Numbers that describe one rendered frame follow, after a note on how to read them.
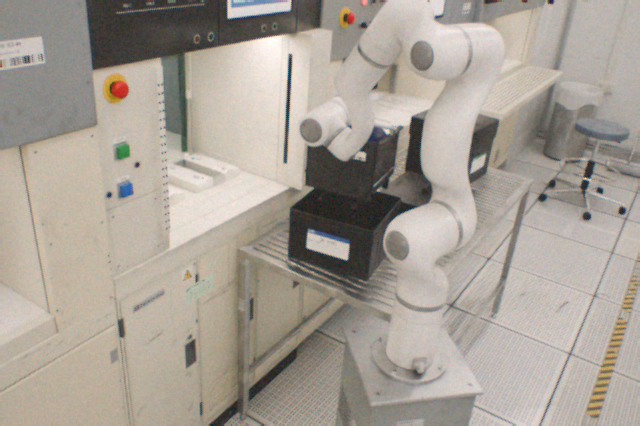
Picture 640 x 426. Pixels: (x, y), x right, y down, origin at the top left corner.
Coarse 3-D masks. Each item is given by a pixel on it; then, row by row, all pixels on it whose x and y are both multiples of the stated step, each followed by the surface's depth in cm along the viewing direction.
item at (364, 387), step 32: (352, 352) 145; (448, 352) 148; (352, 384) 148; (384, 384) 136; (416, 384) 136; (448, 384) 137; (352, 416) 149; (384, 416) 134; (416, 416) 136; (448, 416) 139
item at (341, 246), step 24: (312, 192) 189; (312, 216) 173; (336, 216) 202; (360, 216) 198; (384, 216) 194; (288, 240) 181; (312, 240) 176; (336, 240) 172; (360, 240) 169; (336, 264) 176; (360, 264) 172
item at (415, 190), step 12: (396, 180) 219; (408, 180) 219; (420, 180) 220; (384, 192) 208; (396, 192) 209; (408, 192) 209; (420, 192) 210; (432, 192) 211; (408, 204) 201; (420, 204) 201
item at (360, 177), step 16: (384, 96) 169; (384, 128) 166; (400, 128) 172; (368, 144) 160; (384, 144) 165; (320, 160) 168; (336, 160) 166; (352, 160) 164; (368, 160) 162; (384, 160) 168; (320, 176) 170; (336, 176) 168; (352, 176) 166; (368, 176) 163; (384, 176) 172; (336, 192) 170; (352, 192) 168; (368, 192) 165; (352, 208) 170
